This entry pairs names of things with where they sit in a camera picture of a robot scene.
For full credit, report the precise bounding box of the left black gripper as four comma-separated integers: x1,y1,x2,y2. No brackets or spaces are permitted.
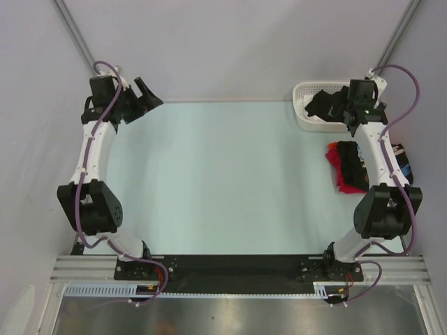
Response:
112,78,163,124

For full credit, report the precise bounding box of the black printed t-shirt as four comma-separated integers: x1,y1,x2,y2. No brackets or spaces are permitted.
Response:
305,90,343,122
326,141,414,194

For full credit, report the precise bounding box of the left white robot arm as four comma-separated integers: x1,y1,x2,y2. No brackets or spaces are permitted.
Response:
57,61,165,282

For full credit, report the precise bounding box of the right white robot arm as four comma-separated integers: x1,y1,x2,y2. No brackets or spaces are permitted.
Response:
321,68,423,281

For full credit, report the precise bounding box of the white daisy print t-shirt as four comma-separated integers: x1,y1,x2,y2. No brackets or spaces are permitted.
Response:
299,94,344,127

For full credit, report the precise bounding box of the white plastic basket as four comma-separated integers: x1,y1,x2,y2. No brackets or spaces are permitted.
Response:
291,80,353,133

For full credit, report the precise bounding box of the folded red t-shirt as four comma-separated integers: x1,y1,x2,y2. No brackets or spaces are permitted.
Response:
325,141,369,194

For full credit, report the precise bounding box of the folded black printed t-shirt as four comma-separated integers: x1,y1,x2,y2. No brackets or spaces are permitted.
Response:
326,141,414,194

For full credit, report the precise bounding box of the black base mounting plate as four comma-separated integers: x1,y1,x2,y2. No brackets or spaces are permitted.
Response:
114,254,364,295

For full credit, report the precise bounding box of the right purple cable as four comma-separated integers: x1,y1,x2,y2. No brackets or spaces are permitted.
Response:
330,64,422,308

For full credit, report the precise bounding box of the purple cable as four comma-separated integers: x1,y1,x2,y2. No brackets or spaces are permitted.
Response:
330,64,422,308
75,61,170,308

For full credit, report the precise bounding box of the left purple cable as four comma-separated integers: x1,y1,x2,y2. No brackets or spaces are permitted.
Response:
75,61,170,308

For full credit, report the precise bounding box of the right aluminium corner post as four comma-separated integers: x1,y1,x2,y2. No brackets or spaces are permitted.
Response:
376,0,425,67

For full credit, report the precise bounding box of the aluminium corner post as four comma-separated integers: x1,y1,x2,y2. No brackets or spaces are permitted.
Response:
376,0,425,67
51,0,95,70

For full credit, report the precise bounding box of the left aluminium corner post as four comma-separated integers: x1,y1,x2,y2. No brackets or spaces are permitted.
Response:
51,0,95,70

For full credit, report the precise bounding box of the aluminium frame rail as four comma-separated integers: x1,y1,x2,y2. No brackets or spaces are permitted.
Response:
50,255,432,285

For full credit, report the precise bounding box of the white slotted cable duct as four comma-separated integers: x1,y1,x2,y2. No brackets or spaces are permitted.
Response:
64,283,346,299

